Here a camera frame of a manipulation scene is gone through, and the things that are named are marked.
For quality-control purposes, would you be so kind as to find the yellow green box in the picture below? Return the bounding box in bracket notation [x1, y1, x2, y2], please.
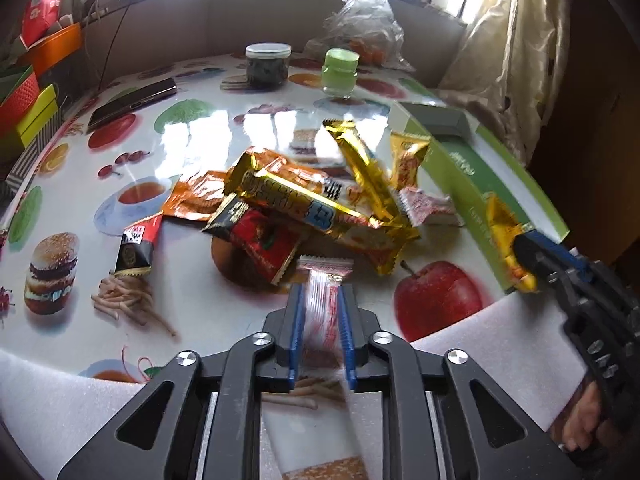
[15, 84, 58, 148]

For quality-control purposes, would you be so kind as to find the person's right hand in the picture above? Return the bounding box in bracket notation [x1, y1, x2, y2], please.
[561, 382, 603, 452]

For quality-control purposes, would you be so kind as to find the green plastic jar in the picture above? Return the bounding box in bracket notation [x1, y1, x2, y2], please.
[321, 48, 359, 99]

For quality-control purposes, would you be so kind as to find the white red striped snack packet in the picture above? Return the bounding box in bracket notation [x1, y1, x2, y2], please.
[297, 256, 352, 353]

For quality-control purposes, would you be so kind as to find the beige patterned curtain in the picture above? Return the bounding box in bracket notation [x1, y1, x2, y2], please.
[436, 0, 572, 165]

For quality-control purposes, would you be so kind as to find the clear jar white lid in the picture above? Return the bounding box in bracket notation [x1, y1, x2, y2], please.
[245, 42, 292, 89]

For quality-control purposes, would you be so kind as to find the small gold peanut crisp packet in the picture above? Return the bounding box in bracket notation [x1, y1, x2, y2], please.
[390, 131, 430, 191]

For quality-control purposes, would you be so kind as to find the red perforated box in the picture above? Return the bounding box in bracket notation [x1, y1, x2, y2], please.
[0, 65, 40, 134]

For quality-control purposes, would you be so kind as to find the green white cardboard box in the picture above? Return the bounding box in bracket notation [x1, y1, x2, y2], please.
[388, 102, 570, 290]

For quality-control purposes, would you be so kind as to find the black smartphone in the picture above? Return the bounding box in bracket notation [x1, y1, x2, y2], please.
[87, 78, 178, 133]

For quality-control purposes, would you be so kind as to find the orange box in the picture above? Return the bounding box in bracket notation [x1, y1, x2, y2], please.
[17, 24, 82, 74]

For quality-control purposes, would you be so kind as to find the white pink snack packet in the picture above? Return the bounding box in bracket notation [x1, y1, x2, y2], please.
[398, 186, 464, 228]

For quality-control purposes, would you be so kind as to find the long gold snack bar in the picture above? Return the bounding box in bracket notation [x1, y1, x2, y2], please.
[224, 146, 419, 275]

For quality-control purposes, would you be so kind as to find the narrow gold snack bar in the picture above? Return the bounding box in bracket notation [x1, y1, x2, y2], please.
[322, 119, 400, 223]

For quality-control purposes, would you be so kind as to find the small black red snack packet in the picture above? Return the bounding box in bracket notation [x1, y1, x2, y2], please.
[114, 212, 163, 276]

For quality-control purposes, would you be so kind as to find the clear plastic bag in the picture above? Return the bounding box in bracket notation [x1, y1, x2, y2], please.
[303, 0, 414, 72]

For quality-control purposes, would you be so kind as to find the red gift bag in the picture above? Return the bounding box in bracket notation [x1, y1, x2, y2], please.
[21, 0, 62, 48]

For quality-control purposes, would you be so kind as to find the orange white snack pouch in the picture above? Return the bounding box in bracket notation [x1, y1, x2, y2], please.
[160, 170, 227, 222]

